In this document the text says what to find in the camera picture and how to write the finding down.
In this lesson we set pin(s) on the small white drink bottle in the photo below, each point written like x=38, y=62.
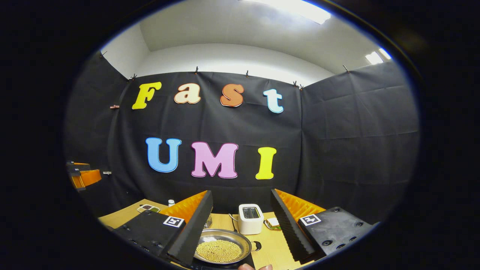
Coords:
x=171, y=203

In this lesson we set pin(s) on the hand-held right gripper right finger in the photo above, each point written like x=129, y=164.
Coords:
x=287, y=225

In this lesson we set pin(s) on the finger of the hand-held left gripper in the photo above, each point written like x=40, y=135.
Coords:
x=77, y=167
x=90, y=177

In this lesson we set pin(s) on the black induction cooktop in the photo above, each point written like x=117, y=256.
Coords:
x=225, y=267

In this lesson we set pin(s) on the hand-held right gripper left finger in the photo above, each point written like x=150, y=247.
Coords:
x=191, y=228

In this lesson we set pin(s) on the white toaster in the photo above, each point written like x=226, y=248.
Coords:
x=250, y=221

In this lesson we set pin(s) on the white divided sauce dish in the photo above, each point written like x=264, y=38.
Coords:
x=148, y=208

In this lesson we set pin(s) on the long ceiling light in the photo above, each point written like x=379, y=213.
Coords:
x=292, y=9

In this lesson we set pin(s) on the small ceiling light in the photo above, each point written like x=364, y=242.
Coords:
x=378, y=56

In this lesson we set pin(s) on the steel pot with yellow beans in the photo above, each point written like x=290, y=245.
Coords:
x=221, y=249

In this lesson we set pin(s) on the sandwich with lettuce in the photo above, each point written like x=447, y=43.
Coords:
x=273, y=223

